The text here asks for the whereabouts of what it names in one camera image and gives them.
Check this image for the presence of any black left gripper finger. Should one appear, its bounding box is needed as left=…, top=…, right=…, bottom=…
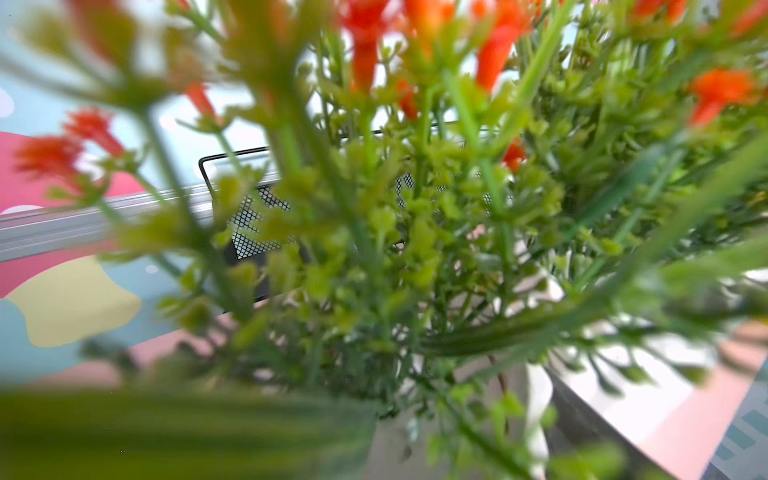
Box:
left=545, top=371, right=671, bottom=479

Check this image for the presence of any yellow pink blue wooden rack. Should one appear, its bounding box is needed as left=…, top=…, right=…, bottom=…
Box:
left=25, top=299, right=767, bottom=479

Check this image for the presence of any black mesh wire basket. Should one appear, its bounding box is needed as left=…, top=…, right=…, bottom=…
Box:
left=197, top=122, right=517, bottom=301

